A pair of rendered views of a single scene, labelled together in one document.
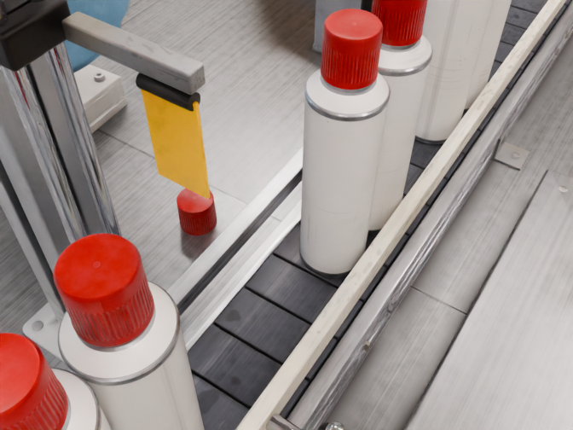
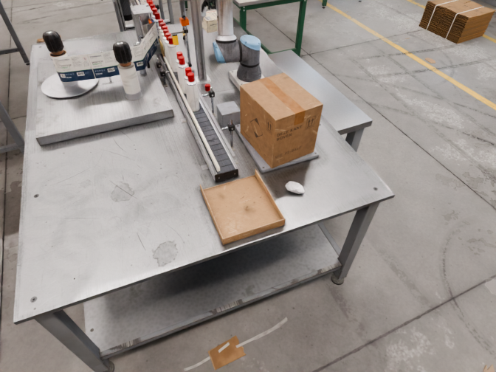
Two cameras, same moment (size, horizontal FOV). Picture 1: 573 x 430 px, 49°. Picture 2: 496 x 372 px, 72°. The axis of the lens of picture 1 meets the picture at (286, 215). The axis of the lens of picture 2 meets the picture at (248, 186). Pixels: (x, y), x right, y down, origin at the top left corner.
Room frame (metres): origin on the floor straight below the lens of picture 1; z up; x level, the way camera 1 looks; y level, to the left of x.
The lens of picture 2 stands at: (1.61, -1.26, 1.93)
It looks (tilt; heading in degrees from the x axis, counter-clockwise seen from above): 47 degrees down; 125
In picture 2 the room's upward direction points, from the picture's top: 1 degrees clockwise
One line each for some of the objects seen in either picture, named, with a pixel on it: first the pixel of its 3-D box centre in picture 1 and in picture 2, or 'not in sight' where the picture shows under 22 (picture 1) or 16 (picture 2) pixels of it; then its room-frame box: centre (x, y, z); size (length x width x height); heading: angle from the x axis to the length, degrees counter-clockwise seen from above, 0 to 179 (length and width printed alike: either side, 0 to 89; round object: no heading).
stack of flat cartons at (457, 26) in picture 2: not in sight; (455, 18); (1.16, 4.16, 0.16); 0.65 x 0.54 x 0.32; 154
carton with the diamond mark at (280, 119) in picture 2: not in sight; (277, 119); (0.98, -0.11, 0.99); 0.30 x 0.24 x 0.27; 155
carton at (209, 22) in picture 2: not in sight; (211, 21); (0.02, 0.57, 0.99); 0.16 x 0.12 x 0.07; 150
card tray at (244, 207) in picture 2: not in sight; (240, 204); (1.07, -0.53, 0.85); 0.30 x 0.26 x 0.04; 147
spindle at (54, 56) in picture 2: not in sight; (60, 58); (-0.23, -0.40, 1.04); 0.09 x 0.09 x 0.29
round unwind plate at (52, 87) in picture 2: not in sight; (70, 83); (-0.23, -0.40, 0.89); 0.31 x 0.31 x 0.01
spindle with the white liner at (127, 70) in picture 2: not in sight; (127, 71); (0.15, -0.27, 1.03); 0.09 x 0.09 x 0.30
